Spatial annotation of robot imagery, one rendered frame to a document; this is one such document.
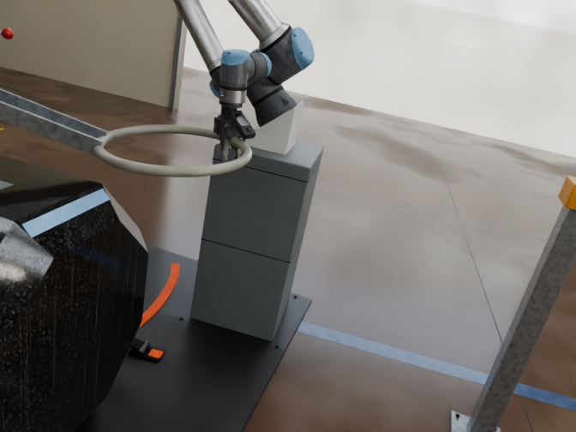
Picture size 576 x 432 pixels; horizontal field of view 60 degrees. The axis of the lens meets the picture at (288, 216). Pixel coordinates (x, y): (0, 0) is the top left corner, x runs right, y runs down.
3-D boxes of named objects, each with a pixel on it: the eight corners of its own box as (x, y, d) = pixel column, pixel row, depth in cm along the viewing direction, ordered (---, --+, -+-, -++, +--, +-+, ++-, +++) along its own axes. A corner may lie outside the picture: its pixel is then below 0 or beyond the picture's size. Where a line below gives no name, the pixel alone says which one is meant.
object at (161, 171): (80, 176, 132) (80, 165, 131) (104, 129, 176) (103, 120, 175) (262, 181, 144) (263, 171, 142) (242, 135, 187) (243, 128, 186)
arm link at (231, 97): (251, 90, 169) (228, 91, 163) (250, 105, 171) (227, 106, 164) (236, 85, 175) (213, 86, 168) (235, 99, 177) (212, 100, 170)
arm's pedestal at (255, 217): (211, 273, 274) (235, 122, 242) (299, 298, 268) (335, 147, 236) (174, 322, 228) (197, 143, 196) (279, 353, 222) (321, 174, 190)
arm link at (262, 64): (244, 63, 184) (224, 63, 174) (267, 46, 178) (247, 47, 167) (255, 86, 185) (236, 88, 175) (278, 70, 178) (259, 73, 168)
